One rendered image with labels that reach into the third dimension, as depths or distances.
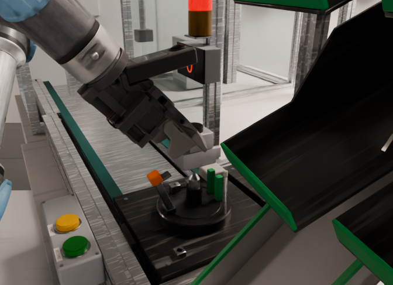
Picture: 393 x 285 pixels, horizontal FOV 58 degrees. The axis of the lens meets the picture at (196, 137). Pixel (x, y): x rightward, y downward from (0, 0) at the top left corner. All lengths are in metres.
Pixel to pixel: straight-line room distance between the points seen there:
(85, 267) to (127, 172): 0.36
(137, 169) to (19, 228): 0.30
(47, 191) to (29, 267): 0.28
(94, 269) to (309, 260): 0.35
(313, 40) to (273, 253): 0.25
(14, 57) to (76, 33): 0.45
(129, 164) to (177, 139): 0.43
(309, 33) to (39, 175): 0.87
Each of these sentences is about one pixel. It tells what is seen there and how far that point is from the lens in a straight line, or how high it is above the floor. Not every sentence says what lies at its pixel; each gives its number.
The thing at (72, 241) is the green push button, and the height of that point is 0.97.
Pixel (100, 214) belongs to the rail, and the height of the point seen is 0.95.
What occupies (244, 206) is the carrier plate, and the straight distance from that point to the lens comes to 0.70.
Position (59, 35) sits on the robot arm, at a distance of 0.46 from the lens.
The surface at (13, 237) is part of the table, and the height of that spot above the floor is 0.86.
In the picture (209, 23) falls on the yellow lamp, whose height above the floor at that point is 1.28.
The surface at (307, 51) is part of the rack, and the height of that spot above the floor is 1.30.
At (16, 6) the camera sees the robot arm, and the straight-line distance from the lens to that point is 0.45.
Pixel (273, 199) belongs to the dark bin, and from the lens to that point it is 0.29.
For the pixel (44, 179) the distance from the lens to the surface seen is 1.07.
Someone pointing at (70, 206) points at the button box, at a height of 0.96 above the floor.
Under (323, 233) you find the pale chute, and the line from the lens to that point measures 0.44.
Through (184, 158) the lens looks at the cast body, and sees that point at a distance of 0.58.
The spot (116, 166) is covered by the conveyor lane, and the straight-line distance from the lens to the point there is 0.96.
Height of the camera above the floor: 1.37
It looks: 24 degrees down
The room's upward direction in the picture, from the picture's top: straight up
